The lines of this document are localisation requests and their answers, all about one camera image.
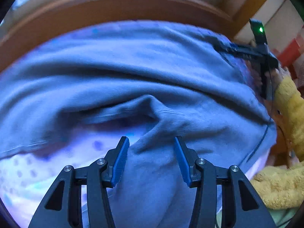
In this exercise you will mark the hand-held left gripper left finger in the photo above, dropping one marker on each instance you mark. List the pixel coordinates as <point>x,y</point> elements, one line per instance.
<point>120,163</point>

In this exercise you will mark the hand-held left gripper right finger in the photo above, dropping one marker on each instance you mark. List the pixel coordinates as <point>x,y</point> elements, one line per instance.
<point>182,163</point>

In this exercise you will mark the person's right hand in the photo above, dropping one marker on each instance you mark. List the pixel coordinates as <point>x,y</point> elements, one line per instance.
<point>282,74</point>

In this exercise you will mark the pale green cloth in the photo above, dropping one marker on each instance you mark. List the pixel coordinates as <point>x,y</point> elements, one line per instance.
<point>282,218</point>

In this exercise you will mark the white and red patterned cloth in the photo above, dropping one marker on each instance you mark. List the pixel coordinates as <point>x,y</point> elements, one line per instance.
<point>288,49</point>

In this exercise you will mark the wooden window frame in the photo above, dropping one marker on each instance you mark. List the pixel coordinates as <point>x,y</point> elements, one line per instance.
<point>95,7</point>

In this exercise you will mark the grey-blue fleece pants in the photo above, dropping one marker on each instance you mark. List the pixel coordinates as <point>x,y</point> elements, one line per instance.
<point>142,76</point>

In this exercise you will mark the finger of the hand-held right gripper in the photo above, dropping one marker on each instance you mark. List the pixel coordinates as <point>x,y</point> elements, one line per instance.
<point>237,49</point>

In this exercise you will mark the yellow fleece top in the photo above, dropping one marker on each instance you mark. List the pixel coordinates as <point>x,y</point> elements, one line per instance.
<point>280,185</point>

